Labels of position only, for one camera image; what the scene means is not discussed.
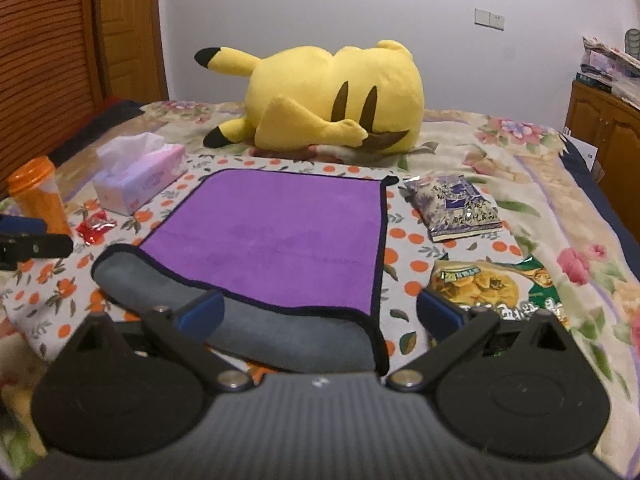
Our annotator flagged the wooden slatted headboard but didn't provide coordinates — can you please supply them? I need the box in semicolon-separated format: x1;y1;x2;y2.
1;0;104;197

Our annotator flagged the stack of books and papers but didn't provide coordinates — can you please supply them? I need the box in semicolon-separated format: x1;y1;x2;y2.
576;36;639;108

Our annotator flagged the purple snack packet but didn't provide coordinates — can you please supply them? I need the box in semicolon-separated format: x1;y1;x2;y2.
402;174;502;243

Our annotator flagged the floral bed blanket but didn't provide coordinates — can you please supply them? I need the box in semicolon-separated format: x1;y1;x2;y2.
1;101;639;478

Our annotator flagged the pink tissue box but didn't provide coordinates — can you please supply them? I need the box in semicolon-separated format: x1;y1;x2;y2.
92;132;186;216

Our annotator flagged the orange plastic cup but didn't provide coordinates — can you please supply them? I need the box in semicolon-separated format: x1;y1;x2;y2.
8;156;72;235

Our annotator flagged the green instant noodle pack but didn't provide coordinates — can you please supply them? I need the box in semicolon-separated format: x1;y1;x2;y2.
426;257;570;328

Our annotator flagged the yellow Pikachu plush toy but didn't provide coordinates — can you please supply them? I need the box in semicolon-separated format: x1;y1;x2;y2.
194;39;424;154

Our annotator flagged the purple and grey towel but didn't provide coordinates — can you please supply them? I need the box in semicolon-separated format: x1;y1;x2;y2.
91;169;394;374

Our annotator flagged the red candy wrapper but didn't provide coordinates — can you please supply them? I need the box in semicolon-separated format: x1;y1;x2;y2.
76;210;117;246

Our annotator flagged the orange dotted white cloth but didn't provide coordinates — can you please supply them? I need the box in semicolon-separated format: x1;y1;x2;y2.
1;155;522;367

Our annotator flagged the wooden door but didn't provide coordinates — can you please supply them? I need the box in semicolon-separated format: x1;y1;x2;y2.
94;0;168;103

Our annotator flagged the wooden side cabinet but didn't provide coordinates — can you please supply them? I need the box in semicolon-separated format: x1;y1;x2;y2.
565;80;640;240

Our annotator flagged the white wall switch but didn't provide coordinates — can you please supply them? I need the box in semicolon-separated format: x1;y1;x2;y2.
474;9;504;32

